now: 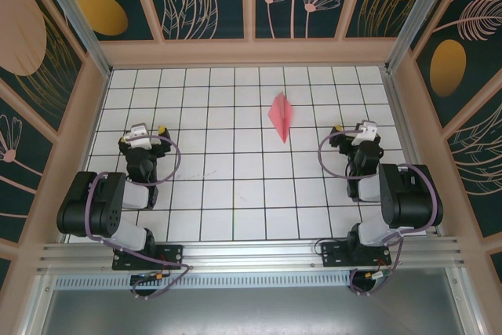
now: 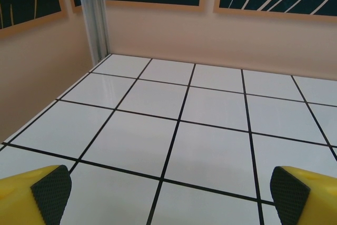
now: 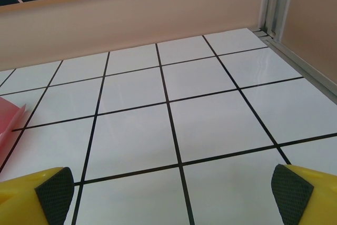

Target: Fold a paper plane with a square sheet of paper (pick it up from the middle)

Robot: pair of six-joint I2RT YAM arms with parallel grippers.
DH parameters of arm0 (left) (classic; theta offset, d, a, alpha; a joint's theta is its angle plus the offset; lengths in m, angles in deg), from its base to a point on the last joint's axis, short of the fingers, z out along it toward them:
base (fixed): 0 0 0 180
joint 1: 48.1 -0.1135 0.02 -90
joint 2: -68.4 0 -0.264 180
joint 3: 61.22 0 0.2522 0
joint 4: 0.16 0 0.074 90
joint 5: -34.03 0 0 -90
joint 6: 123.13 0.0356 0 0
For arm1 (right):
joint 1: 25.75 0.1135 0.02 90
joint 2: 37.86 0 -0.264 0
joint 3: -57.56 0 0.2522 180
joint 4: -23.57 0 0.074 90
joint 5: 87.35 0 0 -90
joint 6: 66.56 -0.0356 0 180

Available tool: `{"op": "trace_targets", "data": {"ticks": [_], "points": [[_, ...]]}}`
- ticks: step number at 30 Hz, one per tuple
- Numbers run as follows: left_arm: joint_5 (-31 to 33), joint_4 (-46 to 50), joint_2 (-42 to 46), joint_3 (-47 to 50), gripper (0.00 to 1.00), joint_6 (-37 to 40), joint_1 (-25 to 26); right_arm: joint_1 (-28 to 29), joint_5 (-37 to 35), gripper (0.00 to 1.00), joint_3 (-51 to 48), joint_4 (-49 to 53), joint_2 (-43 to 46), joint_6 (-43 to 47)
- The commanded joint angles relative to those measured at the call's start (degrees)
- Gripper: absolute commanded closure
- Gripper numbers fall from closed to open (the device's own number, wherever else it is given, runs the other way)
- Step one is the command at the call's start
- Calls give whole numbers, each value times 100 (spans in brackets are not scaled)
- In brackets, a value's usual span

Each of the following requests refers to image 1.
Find pink paper sheet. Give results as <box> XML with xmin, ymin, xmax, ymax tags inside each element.
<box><xmin>267</xmin><ymin>91</ymin><xmax>294</xmax><ymax>144</ymax></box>

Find grey metal sheet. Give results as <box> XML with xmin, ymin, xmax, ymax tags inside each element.
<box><xmin>38</xmin><ymin>268</ymin><xmax>471</xmax><ymax>335</ymax></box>

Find clear plastic corner strip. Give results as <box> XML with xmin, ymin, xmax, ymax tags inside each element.
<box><xmin>31</xmin><ymin>0</ymin><xmax>113</xmax><ymax>77</ymax></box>

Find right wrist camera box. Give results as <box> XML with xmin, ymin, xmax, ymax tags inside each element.
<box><xmin>351</xmin><ymin>119</ymin><xmax>380</xmax><ymax>147</ymax></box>

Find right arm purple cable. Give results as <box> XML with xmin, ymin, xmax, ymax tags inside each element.
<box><xmin>318</xmin><ymin>127</ymin><xmax>439</xmax><ymax>297</ymax></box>

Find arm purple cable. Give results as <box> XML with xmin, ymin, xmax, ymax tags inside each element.
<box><xmin>318</xmin><ymin>127</ymin><xmax>439</xmax><ymax>297</ymax></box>
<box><xmin>86</xmin><ymin>134</ymin><xmax>192</xmax><ymax>301</ymax></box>

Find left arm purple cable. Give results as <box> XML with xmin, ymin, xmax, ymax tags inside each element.
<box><xmin>86</xmin><ymin>134</ymin><xmax>192</xmax><ymax>301</ymax></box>

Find aluminium side rail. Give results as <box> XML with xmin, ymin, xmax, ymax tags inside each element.
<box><xmin>382</xmin><ymin>67</ymin><xmax>446</xmax><ymax>238</ymax></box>

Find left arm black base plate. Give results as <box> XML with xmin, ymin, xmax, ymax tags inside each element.
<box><xmin>112</xmin><ymin>243</ymin><xmax>184</xmax><ymax>271</ymax></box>

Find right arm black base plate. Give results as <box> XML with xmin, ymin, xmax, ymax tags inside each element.
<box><xmin>320</xmin><ymin>241</ymin><xmax>392</xmax><ymax>269</ymax></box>

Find wall panel single flower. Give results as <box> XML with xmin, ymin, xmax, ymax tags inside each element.
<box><xmin>0</xmin><ymin>82</ymin><xmax>55</xmax><ymax>245</ymax></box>

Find wall panel with pink leaves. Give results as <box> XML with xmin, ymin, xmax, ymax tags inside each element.
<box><xmin>442</xmin><ymin>103</ymin><xmax>502</xmax><ymax>239</ymax></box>

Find wall panel with orange ellipse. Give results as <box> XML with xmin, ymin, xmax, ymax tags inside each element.
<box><xmin>58</xmin><ymin>0</ymin><xmax>162</xmax><ymax>42</ymax></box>

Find wall panel orange ellipse feather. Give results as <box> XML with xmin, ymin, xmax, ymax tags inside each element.
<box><xmin>411</xmin><ymin>0</ymin><xmax>502</xmax><ymax>129</ymax></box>

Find aluminium corner post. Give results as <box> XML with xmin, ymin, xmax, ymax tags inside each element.
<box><xmin>386</xmin><ymin>0</ymin><xmax>458</xmax><ymax>73</ymax></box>

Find long aluminium mounting rail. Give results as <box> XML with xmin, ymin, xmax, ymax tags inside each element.
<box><xmin>37</xmin><ymin>236</ymin><xmax>470</xmax><ymax>275</ymax></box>

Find wall panel peach circle gold lines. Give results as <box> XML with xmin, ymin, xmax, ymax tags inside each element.
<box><xmin>0</xmin><ymin>0</ymin><xmax>86</xmax><ymax>136</ymax></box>

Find slotted grey cable duct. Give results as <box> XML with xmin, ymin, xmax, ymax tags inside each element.
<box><xmin>54</xmin><ymin>275</ymin><xmax>354</xmax><ymax>289</ymax></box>

